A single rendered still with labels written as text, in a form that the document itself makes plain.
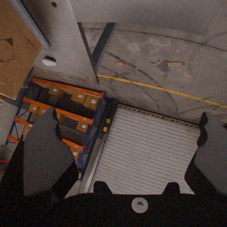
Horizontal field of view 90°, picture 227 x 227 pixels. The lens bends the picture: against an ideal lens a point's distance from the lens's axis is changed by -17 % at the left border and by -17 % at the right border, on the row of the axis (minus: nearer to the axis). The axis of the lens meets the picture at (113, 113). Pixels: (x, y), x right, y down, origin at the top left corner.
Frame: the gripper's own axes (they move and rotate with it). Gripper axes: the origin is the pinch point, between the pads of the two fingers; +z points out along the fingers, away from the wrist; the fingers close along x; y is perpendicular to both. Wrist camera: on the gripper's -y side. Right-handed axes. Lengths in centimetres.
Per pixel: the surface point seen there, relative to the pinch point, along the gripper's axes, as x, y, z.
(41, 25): -32, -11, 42
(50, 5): -22.6, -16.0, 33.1
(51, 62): -40, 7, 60
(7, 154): -451, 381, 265
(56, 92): -194, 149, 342
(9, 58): -41, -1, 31
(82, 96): -105, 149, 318
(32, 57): -39, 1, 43
